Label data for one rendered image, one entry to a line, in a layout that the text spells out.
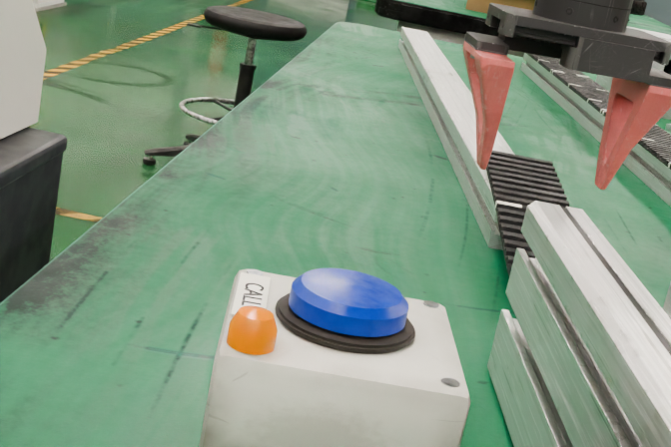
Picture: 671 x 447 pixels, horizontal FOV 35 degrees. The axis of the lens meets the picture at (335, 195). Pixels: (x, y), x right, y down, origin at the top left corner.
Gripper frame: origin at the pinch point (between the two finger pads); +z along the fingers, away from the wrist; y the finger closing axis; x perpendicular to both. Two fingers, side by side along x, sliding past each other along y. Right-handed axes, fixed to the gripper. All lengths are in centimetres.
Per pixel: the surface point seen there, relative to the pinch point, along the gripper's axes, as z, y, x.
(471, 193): 5.0, -1.9, 9.7
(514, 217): 3.1, -1.7, -2.1
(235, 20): 29, -26, 282
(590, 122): 5, 19, 51
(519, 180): 2.1, -0.3, 3.7
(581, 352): 0.2, -6.0, -30.3
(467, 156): 3.4, -1.6, 14.9
